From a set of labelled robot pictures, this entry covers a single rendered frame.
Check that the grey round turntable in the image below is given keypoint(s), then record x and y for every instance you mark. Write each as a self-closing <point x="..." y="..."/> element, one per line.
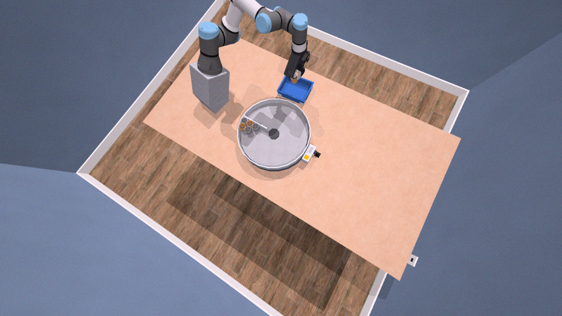
<point x="283" y="139"/>

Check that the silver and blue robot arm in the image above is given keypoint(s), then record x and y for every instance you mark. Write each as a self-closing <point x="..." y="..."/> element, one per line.
<point x="212" y="36"/>

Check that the blue crate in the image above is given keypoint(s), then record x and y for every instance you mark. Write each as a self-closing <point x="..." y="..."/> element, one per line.
<point x="297" y="92"/>

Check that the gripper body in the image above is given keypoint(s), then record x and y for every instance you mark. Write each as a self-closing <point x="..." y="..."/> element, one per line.
<point x="304" y="57"/>

